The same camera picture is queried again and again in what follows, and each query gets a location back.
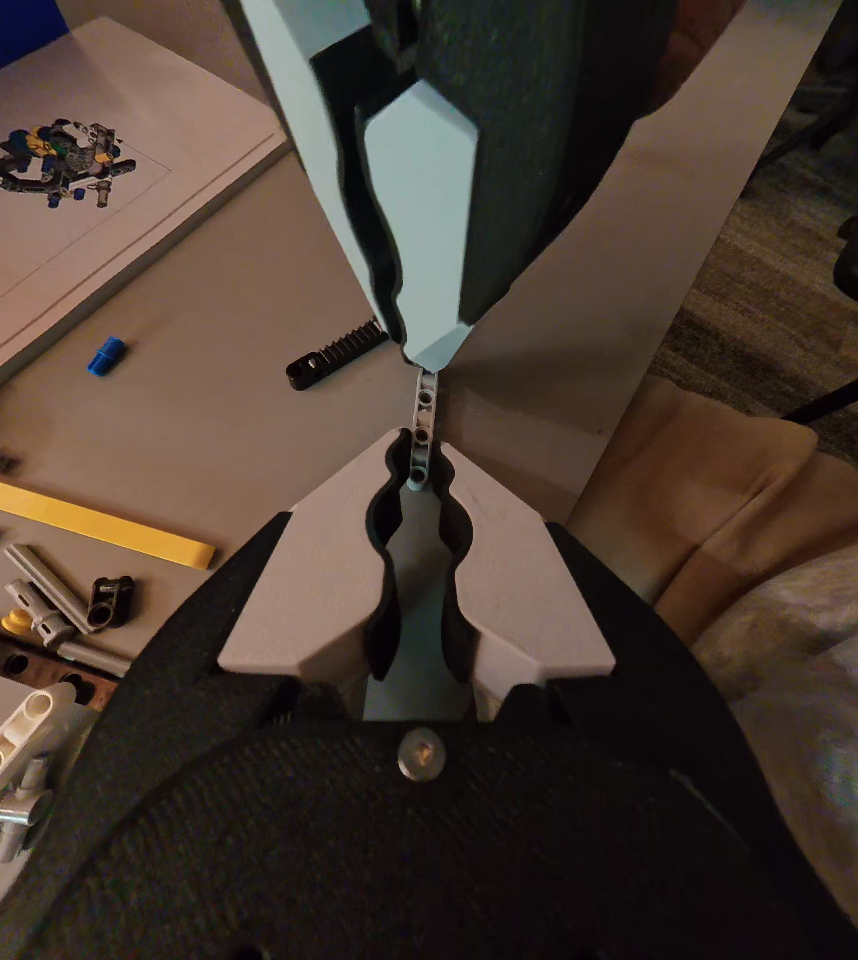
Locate silver grey lego connector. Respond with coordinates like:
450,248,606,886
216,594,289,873
0,756,56,865

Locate black lego connector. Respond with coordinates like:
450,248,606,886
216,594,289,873
86,575,136,630

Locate blue lego pin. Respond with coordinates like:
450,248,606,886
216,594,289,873
86,336,129,377

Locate blue box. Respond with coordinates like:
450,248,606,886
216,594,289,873
0,0,64,99

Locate yellow lego strip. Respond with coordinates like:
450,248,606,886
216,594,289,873
0,466,217,571

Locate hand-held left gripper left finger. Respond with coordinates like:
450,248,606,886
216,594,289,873
217,427,412,721

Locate white lego beam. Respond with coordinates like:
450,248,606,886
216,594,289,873
0,681,79,850

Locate black background office chair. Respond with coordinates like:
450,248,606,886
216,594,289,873
762,0,858,219

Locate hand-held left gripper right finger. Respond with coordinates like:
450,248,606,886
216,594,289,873
438,442,617,721

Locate long grey lego piece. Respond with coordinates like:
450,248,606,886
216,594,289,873
4,543,94,636

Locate light grey lego beam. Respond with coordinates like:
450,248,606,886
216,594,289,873
407,366,442,493

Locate person's beige pants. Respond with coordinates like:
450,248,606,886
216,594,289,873
570,375,858,648

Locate dark lego beam with holes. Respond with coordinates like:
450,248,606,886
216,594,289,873
0,618,119,708

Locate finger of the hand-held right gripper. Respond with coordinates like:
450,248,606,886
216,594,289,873
237,0,416,346
360,79,484,374

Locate black lego gear rack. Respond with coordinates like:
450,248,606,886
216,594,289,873
285,318,389,392

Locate person's right forearm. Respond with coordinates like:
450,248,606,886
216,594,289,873
657,0,749,121

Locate grey lego axle connector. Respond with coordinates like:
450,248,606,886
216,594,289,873
6,577,134,678

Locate lego instruction booklet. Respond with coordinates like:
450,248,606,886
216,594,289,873
0,16,292,412

